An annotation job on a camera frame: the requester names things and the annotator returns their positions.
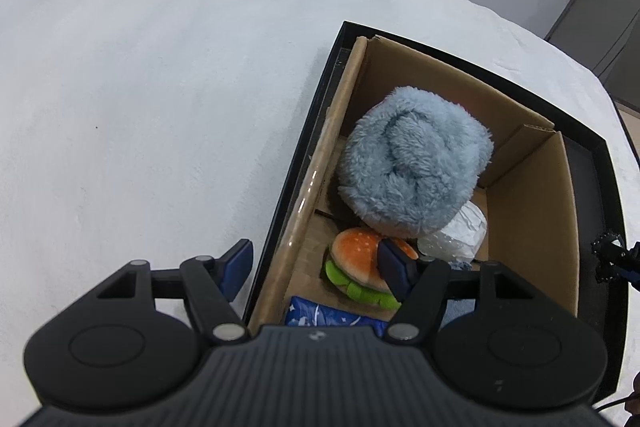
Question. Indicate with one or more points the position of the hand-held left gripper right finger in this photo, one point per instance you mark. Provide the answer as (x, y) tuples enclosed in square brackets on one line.
[(397, 269)]

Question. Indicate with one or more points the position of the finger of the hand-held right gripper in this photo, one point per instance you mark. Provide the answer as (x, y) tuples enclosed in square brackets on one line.
[(635, 267)]

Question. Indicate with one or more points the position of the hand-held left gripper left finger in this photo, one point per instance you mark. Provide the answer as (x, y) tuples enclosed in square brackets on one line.
[(235, 267)]

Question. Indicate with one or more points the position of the plush burger toy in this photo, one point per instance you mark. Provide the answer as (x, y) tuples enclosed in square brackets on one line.
[(355, 252)]

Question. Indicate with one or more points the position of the black tray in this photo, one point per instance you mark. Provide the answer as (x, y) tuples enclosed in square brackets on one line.
[(592, 207)]

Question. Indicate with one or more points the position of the blue white tissue pack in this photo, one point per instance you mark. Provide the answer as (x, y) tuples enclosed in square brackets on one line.
[(320, 314)]

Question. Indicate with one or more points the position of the cardboard box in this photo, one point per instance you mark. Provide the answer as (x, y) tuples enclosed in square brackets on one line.
[(530, 207)]

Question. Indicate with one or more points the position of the blue grey cloth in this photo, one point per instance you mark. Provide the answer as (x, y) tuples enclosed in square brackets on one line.
[(457, 309)]

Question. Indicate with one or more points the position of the white plastic pack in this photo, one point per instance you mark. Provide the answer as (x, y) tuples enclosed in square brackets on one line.
[(460, 232)]

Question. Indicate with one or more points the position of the blue fluffy rolled towel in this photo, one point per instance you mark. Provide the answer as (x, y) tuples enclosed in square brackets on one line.
[(415, 157)]

